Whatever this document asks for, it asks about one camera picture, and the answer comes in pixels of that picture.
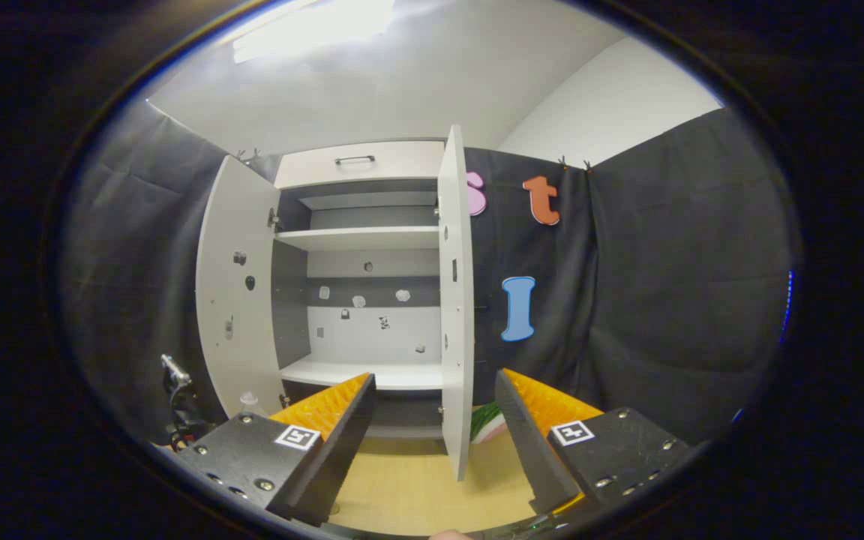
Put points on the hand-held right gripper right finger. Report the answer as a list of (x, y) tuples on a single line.
[(529, 442)]

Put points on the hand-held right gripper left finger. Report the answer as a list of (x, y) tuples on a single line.
[(342, 450)]

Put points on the white cabinet door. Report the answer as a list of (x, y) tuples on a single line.
[(456, 225), (237, 217)]

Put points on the white cabinet shelf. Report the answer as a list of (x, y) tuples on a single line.
[(402, 375), (361, 238)]

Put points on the white cabinet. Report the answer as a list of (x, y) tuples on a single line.
[(372, 337)]

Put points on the watermelon slice toy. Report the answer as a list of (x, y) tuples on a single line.
[(488, 427)]

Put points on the black backdrop cloth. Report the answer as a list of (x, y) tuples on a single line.
[(664, 285)]

